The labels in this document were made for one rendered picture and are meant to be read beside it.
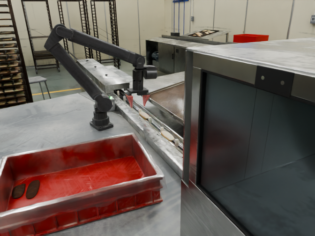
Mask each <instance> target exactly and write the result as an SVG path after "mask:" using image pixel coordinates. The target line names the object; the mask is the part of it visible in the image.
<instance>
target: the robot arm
mask: <svg viewBox="0 0 315 236"><path fill-rule="evenodd" d="M63 38H67V40H68V41H70V42H73V43H76V44H79V45H82V46H85V47H88V48H90V49H93V50H96V51H98V52H101V53H104V54H107V55H109V56H112V57H115V58H118V59H120V60H123V61H125V62H128V63H131V64H133V67H135V68H134V69H133V88H128V89H127V92H126V97H127V99H128V101H129V104H130V107H131V108H132V105H133V96H132V94H134V93H137V95H138V96H142V99H143V105H144V106H145V105H146V102H147V100H148V99H149V97H150V93H149V90H148V89H146V88H145V87H143V78H145V79H156V78H157V68H156V67H155V66H149V65H144V64H145V57H144V56H142V55H140V54H138V53H135V52H132V51H129V50H127V49H124V48H122V47H119V46H116V45H114V44H111V43H109V42H106V41H104V40H101V39H99V38H96V37H93V36H91V35H88V34H86V33H83V32H80V31H78V30H75V29H73V28H71V29H68V28H66V26H64V25H63V24H56V25H55V26H54V28H53V29H52V31H51V33H50V35H49V37H48V39H47V41H46V43H45V45H44V47H45V48H46V50H47V51H49V52H50V53H51V54H52V55H53V56H54V57H55V58H56V59H57V60H58V61H59V62H60V63H61V64H62V65H63V67H64V68H65V69H66V70H67V71H68V72H69V73H70V74H71V75H72V76H73V78H74V79H75V80H76V81H77V82H78V83H79V84H80V85H81V86H82V88H83V89H84V90H85V91H86V92H87V93H88V94H89V96H90V97H91V98H92V99H93V100H94V101H95V104H94V111H93V114H94V117H93V118H92V121H90V125H91V126H92V127H94V128H95V129H96V130H98V131H103V130H106V129H109V128H113V123H111V122H110V120H109V116H108V115H107V111H109V110H110V109H111V108H112V107H113V104H112V101H111V99H110V98H109V97H108V95H107V94H106V93H103V92H101V90H100V89H99V88H98V87H97V86H96V85H95V83H94V82H93V81H92V80H91V79H90V78H89V77H88V75H87V74H86V73H85V72H84V71H83V70H82V69H81V67H80V66H79V65H78V64H77V63H76V62H75V61H74V59H73V58H72V57H71V56H70V55H69V54H68V52H67V51H66V50H65V49H64V48H63V47H62V45H61V44H60V43H59V41H61V40H62V39H63Z"/></svg>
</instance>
